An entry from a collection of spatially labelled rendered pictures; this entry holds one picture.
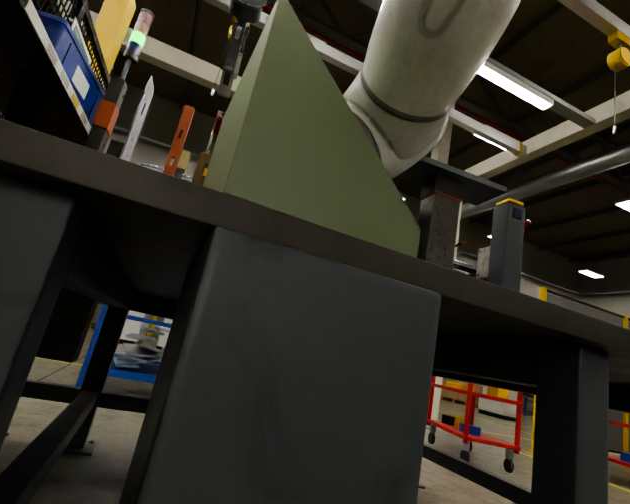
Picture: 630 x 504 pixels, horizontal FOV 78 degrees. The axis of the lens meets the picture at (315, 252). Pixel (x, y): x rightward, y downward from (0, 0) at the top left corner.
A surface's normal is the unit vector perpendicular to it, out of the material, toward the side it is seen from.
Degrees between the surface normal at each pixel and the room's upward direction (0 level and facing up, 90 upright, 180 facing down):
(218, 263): 90
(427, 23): 147
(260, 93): 90
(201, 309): 90
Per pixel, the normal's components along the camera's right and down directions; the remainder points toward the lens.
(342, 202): 0.42, -0.15
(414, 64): -0.41, 0.76
